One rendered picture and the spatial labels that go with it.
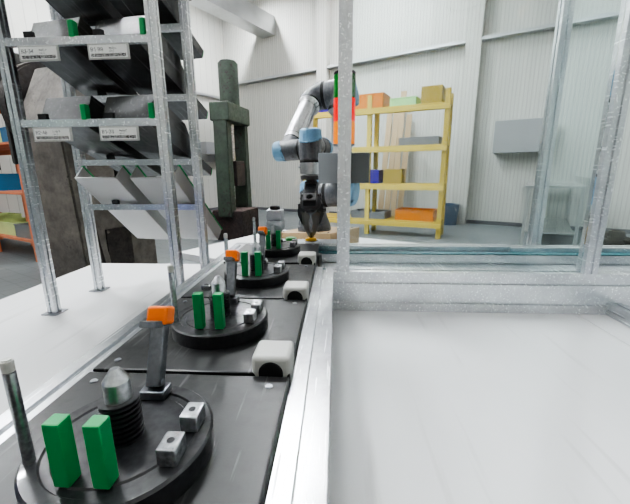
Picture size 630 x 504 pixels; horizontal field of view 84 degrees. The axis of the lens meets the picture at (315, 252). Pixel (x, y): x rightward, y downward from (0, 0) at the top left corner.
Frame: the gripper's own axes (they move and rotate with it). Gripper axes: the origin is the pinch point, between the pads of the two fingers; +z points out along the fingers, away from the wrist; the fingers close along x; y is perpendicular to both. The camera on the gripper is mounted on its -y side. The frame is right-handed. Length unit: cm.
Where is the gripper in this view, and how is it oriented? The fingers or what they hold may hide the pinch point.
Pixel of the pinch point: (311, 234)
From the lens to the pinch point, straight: 121.7
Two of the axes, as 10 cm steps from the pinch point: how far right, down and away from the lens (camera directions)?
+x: -10.0, -0.1, 0.6
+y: 0.6, -2.3, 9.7
